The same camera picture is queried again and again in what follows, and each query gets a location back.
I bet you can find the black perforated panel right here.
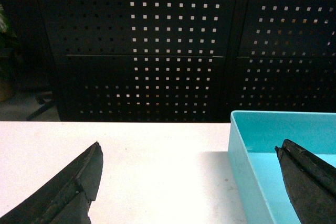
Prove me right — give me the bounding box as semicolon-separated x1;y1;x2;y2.
233;0;335;112

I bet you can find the black office chair base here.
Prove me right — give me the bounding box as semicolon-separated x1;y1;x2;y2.
26;91;56;121

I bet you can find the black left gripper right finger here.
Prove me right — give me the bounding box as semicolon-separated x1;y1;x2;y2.
275;139;335;223

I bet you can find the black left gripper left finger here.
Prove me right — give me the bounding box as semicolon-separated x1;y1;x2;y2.
1;142;103;223

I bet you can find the light turquoise plastic bin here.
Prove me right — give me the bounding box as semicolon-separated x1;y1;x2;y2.
228;111;335;223

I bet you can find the black perforated panel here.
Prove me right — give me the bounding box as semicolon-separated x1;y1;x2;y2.
37;0;235;122
233;0;335;112

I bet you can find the black perforated panel left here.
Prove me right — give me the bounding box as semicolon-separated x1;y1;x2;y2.
37;0;235;122

